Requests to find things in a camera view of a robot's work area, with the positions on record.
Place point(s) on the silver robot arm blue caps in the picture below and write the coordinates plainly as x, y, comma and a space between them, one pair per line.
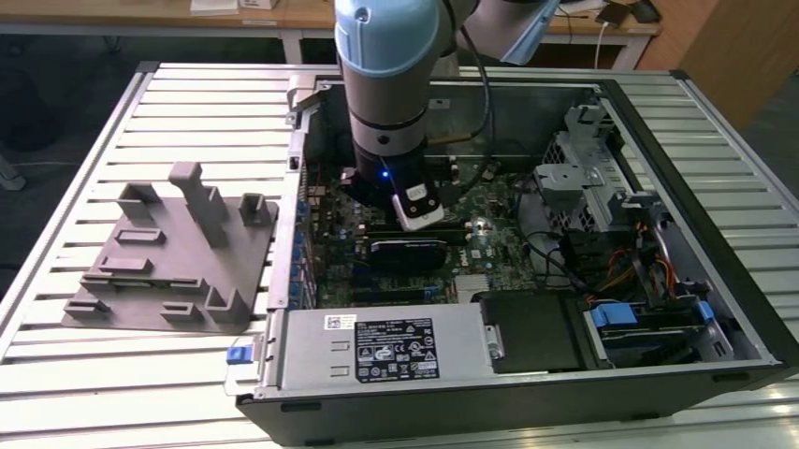
387, 93

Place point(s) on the black RAM slot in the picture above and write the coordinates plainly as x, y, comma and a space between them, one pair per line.
440, 168

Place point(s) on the installed black RAM stick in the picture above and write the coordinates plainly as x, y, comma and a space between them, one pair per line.
436, 236

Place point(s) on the black graphics card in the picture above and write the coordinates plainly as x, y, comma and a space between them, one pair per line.
405, 257

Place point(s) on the green motherboard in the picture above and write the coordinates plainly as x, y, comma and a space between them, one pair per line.
499, 243

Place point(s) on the silver chipset heatsink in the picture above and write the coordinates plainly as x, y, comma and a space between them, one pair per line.
473, 285

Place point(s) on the grey parts rack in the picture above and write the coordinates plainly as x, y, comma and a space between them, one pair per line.
187, 243

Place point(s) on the metal drive cage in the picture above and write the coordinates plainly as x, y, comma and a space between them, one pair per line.
580, 154

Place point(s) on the silver power supply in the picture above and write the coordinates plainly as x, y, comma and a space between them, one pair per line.
312, 346

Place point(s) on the black drive box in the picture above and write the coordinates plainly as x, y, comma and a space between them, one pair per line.
536, 332

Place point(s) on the blue case latch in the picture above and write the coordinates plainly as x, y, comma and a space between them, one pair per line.
239, 356

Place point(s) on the white box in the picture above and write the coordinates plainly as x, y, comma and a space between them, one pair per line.
259, 4
212, 5

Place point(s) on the hard disk in blue carrier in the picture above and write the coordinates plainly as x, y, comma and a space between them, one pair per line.
615, 315

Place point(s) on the black PC case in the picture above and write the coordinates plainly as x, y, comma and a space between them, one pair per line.
436, 421

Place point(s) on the black device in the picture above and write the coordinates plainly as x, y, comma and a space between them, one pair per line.
646, 10
615, 14

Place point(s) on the wooden desk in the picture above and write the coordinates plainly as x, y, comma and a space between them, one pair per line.
124, 18

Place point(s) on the grey chair leg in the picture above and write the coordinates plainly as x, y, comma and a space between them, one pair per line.
11, 180

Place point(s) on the wooden cabinet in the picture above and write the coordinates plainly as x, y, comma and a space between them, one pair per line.
736, 47

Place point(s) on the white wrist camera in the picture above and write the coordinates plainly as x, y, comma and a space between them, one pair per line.
421, 215

